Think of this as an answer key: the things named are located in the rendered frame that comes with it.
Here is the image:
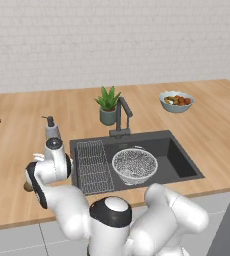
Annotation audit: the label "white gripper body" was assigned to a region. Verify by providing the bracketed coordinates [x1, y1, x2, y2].
[32, 152, 48, 163]

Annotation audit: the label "brown kiwi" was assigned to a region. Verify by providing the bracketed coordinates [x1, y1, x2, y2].
[23, 182, 34, 193]

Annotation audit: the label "black sink faucet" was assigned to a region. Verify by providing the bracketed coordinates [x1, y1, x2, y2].
[108, 96, 134, 139]

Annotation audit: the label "white mesh colander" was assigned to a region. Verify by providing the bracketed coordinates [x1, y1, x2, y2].
[111, 147, 159, 186]

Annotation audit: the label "black kitchen sink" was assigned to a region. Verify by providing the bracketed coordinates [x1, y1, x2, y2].
[69, 129, 206, 197]

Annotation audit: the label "grey soap dispenser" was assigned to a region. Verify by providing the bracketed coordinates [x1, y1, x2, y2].
[41, 115, 62, 142]

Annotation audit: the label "light grey cupboard door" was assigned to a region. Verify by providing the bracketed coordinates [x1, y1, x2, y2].
[0, 223, 45, 256]
[39, 219, 89, 256]
[185, 191, 230, 256]

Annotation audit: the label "green plant in grey pot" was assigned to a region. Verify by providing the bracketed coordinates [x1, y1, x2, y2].
[93, 85, 122, 127]

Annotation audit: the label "pale blue bowl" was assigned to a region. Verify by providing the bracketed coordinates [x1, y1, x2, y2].
[158, 90, 195, 114]

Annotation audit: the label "mixed fruit pieces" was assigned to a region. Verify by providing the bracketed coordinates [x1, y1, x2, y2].
[163, 95, 192, 107]

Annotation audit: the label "grey wire sink rack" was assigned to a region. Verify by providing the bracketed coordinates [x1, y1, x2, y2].
[75, 139, 116, 196]

